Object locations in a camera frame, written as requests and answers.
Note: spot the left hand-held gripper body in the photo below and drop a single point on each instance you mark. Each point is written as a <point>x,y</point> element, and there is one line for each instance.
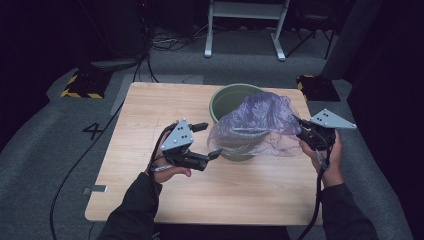
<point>178,136</point>

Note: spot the person's right hand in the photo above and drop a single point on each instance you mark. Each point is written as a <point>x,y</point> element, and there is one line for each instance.
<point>333,170</point>

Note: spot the black yellow striped base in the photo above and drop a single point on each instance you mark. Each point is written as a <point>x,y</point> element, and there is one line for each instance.
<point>318,88</point>
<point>86,85</point>

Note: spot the green plastic bin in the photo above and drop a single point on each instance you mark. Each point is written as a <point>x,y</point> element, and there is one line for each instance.
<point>226,100</point>

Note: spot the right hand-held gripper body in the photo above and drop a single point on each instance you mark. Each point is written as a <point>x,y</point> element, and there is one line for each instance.
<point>316,136</point>

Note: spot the grey pillar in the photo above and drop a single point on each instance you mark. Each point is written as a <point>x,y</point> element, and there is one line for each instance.
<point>350,40</point>

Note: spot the black chair legs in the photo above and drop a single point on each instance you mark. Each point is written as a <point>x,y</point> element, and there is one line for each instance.
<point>313,30</point>

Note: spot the purple plastic bag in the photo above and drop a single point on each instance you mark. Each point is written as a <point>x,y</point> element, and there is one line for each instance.
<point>256,123</point>

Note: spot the person's left hand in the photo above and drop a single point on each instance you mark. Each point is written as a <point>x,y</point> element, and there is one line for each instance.
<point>163,173</point>

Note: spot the grey tape strip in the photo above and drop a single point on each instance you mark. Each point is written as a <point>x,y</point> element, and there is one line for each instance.
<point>96,189</point>

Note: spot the white metal stand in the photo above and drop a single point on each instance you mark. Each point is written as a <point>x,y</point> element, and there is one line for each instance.
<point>246,10</point>

